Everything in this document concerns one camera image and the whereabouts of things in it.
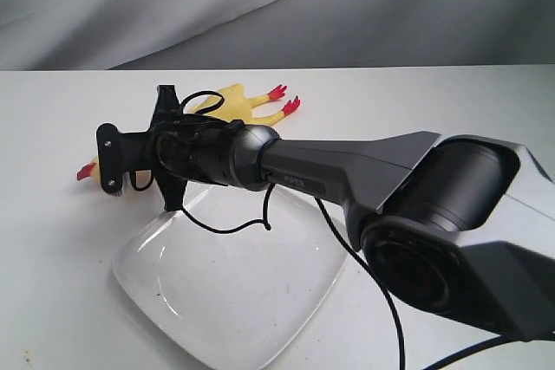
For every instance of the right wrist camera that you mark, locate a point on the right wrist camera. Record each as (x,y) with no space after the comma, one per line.
(108,140)

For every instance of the yellow rubber chicken toy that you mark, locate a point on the yellow rubber chicken toy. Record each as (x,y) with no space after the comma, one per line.
(236,106)

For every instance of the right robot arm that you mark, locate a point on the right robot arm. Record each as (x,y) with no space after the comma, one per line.
(461,227)

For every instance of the grey backdrop cloth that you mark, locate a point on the grey backdrop cloth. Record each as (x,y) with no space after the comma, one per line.
(235,34)

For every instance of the white square plate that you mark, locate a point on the white square plate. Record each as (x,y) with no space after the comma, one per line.
(235,276)

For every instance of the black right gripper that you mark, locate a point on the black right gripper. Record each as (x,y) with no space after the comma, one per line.
(166,148)

